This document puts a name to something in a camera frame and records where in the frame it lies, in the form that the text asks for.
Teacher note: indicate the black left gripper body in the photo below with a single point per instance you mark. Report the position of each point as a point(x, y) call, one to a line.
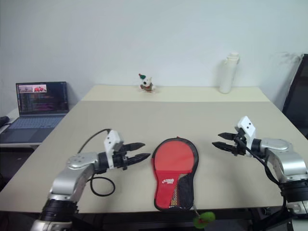
point(119, 160)

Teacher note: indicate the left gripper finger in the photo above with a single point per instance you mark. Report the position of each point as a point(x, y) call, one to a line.
point(136, 145)
point(140, 157)

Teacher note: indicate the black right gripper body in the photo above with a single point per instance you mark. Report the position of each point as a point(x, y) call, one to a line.
point(238, 147)

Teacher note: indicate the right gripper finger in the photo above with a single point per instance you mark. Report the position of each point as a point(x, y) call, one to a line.
point(226, 136)
point(222, 146)

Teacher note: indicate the red table tennis paddle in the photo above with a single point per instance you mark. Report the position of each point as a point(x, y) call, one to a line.
point(173, 156)

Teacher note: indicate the black mesh paddle case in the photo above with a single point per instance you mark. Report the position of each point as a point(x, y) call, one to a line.
point(166, 186)

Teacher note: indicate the green pompom zipper charm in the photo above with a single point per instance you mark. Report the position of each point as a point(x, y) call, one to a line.
point(207, 217)

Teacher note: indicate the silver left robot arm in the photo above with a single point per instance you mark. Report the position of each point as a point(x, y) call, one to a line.
point(72, 173)

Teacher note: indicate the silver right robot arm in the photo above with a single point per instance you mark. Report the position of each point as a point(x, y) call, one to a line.
point(288, 163)

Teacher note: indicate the white plastic bottle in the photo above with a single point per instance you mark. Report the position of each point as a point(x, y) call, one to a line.
point(227, 74)

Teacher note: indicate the small mouse toy figurine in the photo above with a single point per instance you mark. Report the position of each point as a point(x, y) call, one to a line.
point(146, 84)

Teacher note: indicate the black office chair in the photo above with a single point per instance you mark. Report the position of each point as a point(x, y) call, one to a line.
point(299, 101)

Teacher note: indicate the grey open laptop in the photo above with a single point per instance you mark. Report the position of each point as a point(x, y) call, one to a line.
point(33, 125)

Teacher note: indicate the black device beside laptop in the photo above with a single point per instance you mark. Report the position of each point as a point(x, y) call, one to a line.
point(3, 120)

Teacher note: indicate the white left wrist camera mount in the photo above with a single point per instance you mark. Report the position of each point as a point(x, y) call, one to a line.
point(111, 140)

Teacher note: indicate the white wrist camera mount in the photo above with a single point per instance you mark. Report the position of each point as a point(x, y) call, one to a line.
point(111, 140)
point(247, 125)

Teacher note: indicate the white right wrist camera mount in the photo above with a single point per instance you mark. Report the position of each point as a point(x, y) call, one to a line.
point(247, 125)

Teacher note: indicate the black table frame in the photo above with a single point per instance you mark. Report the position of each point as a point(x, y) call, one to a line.
point(144, 223)

